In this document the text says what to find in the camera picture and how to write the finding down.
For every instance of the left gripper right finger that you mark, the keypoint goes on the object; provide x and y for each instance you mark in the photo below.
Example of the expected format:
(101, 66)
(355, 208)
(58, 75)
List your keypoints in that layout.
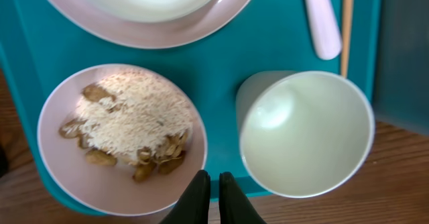
(234, 206)

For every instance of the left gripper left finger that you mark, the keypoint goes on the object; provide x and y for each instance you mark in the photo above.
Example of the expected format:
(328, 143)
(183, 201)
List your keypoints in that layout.
(192, 207)

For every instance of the small bowl with nuts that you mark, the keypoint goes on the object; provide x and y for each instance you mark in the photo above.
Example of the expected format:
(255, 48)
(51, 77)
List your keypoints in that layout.
(111, 190)

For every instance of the pile of rice and nuts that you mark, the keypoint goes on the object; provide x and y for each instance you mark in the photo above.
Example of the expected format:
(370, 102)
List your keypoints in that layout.
(134, 118)

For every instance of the white plastic cup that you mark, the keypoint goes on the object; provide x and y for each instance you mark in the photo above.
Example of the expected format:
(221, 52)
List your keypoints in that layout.
(302, 134)

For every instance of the large white plate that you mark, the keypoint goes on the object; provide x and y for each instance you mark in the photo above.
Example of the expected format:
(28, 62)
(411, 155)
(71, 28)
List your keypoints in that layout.
(150, 24)

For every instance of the white plastic fork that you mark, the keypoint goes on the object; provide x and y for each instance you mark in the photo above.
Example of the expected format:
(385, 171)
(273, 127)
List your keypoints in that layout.
(324, 28)

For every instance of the grey dish rack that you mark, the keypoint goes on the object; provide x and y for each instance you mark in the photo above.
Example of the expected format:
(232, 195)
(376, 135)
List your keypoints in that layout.
(400, 95)

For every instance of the teal plastic tray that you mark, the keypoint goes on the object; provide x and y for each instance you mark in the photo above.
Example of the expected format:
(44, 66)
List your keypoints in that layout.
(40, 48)

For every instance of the wooden chopstick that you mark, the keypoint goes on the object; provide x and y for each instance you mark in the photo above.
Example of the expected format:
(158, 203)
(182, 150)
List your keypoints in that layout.
(347, 21)

